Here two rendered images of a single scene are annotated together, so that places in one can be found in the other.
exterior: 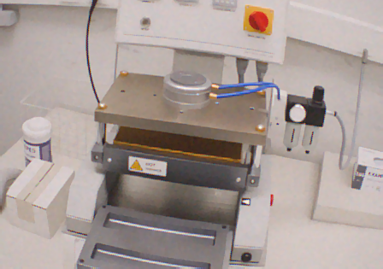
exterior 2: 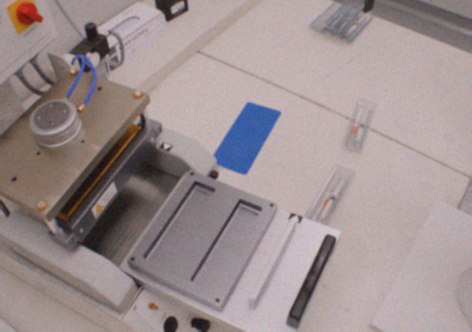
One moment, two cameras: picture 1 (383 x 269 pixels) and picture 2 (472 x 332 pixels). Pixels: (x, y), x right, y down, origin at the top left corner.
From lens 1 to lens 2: 55 cm
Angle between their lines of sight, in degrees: 56
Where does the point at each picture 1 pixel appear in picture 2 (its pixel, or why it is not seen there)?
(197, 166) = (129, 161)
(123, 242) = (192, 255)
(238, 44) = (21, 52)
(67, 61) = not seen: outside the picture
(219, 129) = (124, 122)
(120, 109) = (55, 190)
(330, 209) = not seen: hidden behind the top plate
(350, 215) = (142, 87)
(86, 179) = (85, 265)
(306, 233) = not seen: hidden behind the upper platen
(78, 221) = (126, 295)
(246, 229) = (195, 159)
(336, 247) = (166, 115)
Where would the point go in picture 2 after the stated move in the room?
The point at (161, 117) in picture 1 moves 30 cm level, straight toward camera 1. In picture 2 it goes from (86, 159) to (279, 213)
